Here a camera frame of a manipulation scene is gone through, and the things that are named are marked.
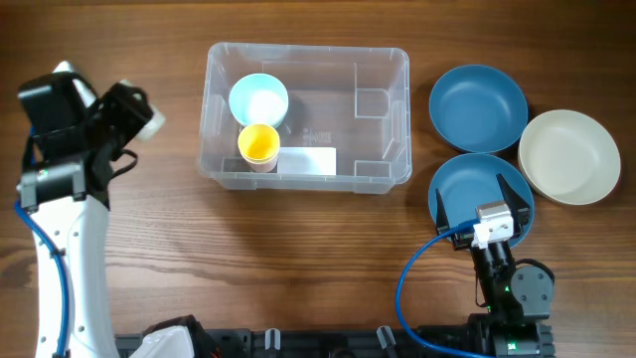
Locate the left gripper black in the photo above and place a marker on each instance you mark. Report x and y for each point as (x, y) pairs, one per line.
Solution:
(135, 112)

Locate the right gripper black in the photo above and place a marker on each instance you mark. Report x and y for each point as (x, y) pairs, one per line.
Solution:
(519, 208)

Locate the cream pale yellow cup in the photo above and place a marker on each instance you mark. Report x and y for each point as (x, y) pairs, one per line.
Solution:
(139, 118)

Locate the light blue bowl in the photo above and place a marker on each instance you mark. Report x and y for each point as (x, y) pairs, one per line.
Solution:
(259, 99)

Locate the pink cup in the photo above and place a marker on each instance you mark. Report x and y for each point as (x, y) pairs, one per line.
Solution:
(264, 165)

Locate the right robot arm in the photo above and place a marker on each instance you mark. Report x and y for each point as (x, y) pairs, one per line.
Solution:
(517, 293)

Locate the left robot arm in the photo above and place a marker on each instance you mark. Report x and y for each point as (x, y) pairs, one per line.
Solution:
(76, 134)

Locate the clear plastic storage container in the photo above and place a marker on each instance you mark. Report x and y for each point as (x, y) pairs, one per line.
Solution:
(355, 99)

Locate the dark blue near plate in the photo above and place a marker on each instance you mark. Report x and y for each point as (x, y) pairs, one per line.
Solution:
(468, 181)

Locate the dark blue plate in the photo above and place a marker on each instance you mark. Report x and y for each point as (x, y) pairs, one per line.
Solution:
(468, 181)
(478, 109)

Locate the cream beige plate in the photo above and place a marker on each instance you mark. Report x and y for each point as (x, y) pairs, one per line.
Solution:
(569, 157)

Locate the dark blue far plate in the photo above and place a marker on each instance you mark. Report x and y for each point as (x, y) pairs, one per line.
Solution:
(478, 109)

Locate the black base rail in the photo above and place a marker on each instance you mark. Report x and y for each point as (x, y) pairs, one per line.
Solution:
(244, 343)

